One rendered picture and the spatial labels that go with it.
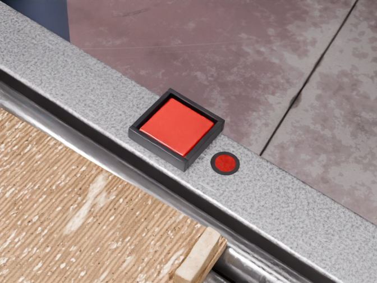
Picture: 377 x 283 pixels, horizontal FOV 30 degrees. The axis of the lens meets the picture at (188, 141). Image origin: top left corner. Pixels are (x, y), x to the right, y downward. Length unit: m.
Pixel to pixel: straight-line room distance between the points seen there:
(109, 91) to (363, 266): 0.34
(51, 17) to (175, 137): 0.57
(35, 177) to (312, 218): 0.28
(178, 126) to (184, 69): 1.35
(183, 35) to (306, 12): 0.42
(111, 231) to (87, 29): 1.58
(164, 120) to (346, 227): 0.22
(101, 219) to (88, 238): 0.02
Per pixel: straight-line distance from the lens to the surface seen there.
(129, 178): 0.73
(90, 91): 0.81
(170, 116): 0.77
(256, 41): 2.22
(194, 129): 0.76
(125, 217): 0.69
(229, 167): 0.75
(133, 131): 0.75
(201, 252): 0.64
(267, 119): 2.01
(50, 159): 0.73
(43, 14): 1.26
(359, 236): 0.74
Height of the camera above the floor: 1.52
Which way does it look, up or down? 52 degrees down
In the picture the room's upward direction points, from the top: 7 degrees clockwise
